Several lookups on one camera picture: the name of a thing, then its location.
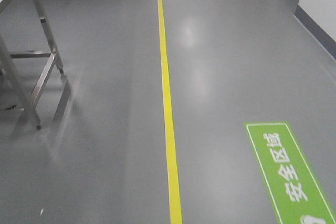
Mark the green floor safety sign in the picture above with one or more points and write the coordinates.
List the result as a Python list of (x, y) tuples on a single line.
[(295, 192)]

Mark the stainless steel table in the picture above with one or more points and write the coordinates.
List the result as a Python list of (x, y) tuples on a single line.
[(29, 102)]

